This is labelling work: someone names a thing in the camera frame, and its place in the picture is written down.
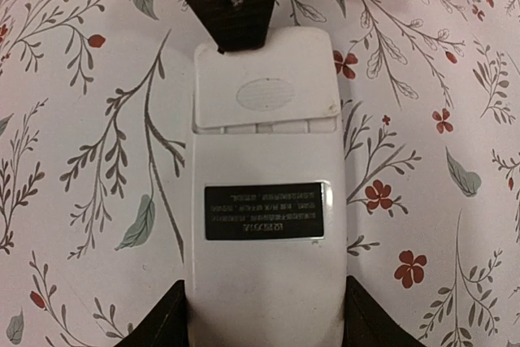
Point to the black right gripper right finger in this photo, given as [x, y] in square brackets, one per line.
[367, 324]

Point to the floral patterned table mat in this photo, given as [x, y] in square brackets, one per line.
[96, 98]

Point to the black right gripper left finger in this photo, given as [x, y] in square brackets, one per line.
[166, 325]

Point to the white remote control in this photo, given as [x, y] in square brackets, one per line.
[266, 257]

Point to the white battery cover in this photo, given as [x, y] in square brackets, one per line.
[292, 77]

